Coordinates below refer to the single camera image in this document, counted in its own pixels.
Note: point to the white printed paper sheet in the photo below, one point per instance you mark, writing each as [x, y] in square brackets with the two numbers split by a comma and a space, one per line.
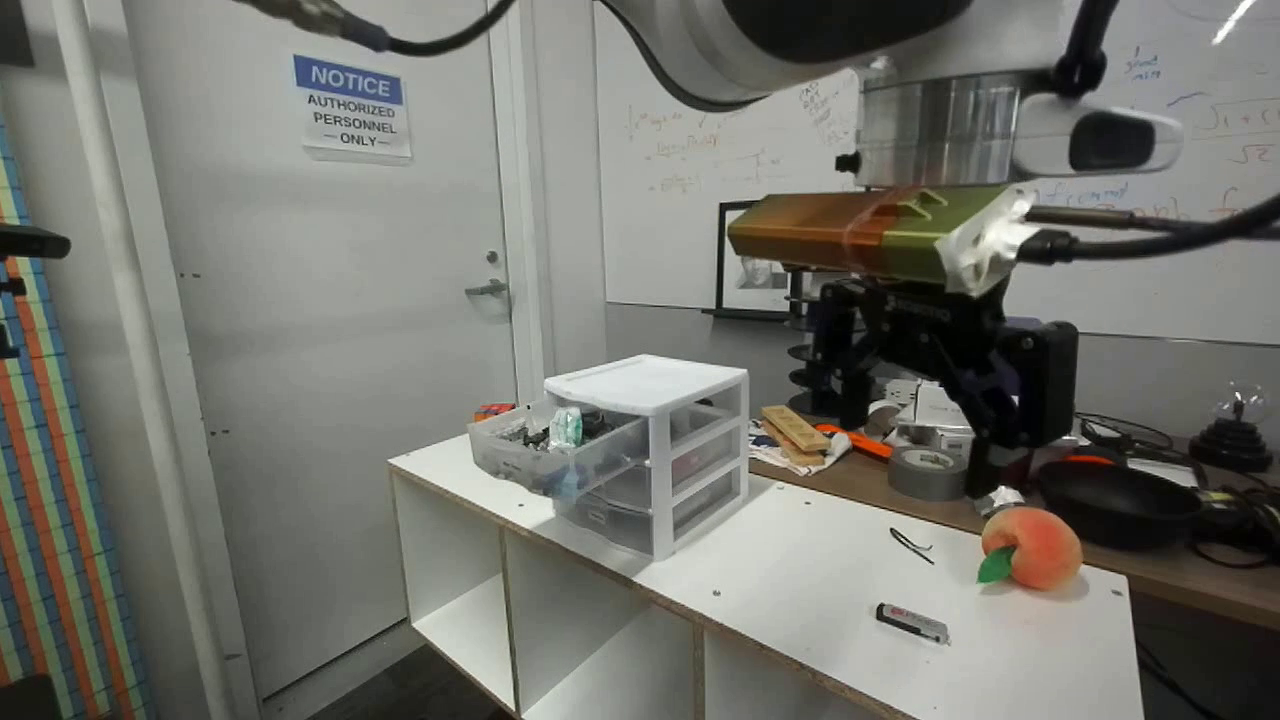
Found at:
[813, 466]

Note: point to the white door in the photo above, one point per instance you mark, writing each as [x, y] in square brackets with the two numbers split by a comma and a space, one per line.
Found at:
[332, 332]

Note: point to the multicoloured striped panel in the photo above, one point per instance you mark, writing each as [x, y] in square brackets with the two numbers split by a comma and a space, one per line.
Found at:
[53, 533]

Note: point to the grey duct tape roll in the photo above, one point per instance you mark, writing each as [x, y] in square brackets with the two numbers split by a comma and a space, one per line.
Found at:
[927, 475]

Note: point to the wooden block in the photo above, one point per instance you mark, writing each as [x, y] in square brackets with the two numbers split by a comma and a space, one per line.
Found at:
[799, 431]

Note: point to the black dome device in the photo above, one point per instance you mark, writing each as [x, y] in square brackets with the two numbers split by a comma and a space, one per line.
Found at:
[1231, 446]

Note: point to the white cardboard box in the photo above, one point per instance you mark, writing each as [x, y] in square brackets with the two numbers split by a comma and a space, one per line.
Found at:
[949, 402]

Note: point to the black frying pan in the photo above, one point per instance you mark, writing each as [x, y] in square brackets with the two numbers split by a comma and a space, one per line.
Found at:
[1122, 507]

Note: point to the black small drawer parts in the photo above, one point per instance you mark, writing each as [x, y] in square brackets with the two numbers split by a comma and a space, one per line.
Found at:
[532, 435]

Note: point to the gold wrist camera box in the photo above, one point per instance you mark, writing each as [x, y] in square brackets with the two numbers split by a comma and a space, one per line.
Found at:
[866, 232]

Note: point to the white tape roll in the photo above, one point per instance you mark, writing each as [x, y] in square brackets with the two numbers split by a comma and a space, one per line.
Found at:
[889, 422]

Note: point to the black picture ledge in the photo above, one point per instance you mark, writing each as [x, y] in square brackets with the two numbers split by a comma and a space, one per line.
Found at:
[745, 313]

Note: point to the thin black twist tie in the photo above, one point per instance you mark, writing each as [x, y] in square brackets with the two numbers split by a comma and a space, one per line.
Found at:
[912, 546]

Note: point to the white drawer organizer frame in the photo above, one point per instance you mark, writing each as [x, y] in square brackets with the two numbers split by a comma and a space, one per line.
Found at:
[645, 380]

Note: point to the small white silver object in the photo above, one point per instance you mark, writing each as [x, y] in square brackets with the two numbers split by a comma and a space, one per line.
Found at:
[1001, 502]

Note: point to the blue white notice sign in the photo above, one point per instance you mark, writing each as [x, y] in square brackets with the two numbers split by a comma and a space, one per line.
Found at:
[350, 104]

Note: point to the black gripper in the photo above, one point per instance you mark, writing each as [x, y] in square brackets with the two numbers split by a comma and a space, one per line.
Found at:
[1024, 375]

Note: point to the toy peach with green leaf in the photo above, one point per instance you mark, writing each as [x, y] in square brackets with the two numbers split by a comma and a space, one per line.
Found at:
[1041, 546]

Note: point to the wooden desk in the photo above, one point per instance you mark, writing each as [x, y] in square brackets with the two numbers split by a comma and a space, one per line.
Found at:
[1202, 575]

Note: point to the orange hand tool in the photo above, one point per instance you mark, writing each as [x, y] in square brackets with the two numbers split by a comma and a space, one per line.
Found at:
[866, 446]

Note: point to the white cubby shelf unit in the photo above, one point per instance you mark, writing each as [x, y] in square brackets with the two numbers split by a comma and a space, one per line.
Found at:
[802, 560]

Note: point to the black framed portrait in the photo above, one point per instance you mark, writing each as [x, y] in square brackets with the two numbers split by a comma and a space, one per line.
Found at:
[760, 283]

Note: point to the black white spool tower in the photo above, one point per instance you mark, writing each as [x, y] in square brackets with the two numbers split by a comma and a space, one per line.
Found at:
[805, 386]

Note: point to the large whiteboard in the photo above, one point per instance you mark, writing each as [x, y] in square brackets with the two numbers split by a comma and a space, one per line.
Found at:
[666, 200]

